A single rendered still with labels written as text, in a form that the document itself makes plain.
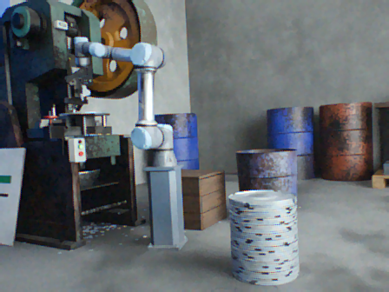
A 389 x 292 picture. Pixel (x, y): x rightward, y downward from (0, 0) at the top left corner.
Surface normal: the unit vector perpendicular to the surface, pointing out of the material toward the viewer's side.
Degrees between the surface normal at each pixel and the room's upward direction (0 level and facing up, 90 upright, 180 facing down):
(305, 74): 90
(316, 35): 90
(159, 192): 90
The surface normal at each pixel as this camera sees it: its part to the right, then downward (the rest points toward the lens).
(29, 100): 0.86, -0.01
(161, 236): -0.21, 0.06
